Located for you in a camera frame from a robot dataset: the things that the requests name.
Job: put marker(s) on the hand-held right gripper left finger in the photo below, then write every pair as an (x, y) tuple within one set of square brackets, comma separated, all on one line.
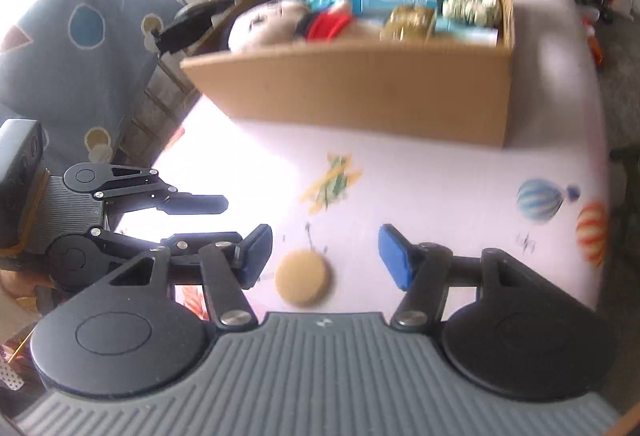
[(255, 256)]

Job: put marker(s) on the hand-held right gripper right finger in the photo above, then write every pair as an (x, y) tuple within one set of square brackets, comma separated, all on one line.
[(397, 256)]

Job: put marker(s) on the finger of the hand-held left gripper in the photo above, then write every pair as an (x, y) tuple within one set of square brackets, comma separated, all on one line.
[(150, 243), (200, 204)]

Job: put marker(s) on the brown cardboard box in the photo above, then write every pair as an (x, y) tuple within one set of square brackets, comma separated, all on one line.
[(375, 86)]

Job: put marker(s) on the black-haired plush doll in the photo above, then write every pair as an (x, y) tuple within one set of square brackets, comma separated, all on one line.
[(260, 26)]

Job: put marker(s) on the pink printed tablecloth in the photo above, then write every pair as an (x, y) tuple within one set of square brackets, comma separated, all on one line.
[(450, 176)]

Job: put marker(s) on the grey blanket with circles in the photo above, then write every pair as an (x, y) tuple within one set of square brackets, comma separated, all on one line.
[(65, 76)]

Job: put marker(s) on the metal window railing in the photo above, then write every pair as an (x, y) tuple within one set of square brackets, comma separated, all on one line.
[(161, 75)]

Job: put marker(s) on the black clamp holder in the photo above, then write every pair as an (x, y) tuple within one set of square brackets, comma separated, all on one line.
[(185, 26)]

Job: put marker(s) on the light blue packet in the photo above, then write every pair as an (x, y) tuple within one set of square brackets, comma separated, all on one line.
[(467, 35)]

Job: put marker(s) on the green gold packet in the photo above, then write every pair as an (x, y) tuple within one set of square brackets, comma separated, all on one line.
[(407, 23)]

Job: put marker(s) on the green white packet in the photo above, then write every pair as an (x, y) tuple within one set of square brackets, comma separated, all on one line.
[(470, 1)]

